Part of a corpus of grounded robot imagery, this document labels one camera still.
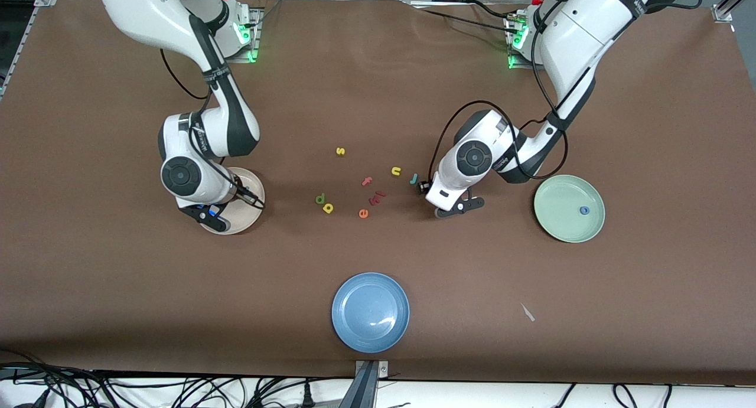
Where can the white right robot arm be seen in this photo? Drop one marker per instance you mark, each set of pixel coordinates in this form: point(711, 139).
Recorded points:
point(142, 12)

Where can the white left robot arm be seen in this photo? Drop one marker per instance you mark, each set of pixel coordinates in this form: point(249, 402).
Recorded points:
point(579, 30)

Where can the beige brown plate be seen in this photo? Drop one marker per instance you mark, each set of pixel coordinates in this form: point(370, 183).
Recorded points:
point(245, 218)

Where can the green plate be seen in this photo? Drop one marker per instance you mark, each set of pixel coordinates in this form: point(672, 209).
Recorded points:
point(561, 219)

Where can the blue plate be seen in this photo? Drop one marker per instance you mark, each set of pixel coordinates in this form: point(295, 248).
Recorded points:
point(370, 312)

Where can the brown table cover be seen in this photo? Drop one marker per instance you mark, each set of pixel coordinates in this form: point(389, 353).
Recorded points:
point(118, 278)

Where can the white paper scrap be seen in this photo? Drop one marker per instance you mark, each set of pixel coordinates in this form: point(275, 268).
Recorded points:
point(527, 312)

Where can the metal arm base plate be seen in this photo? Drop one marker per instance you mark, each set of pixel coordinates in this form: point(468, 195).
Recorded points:
point(514, 62)
point(255, 36)

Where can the metal camera stand bracket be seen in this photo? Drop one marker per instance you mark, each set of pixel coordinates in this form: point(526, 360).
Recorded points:
point(369, 390)

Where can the aluminium frame corner bracket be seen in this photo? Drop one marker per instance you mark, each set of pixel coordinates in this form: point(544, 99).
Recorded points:
point(722, 12)

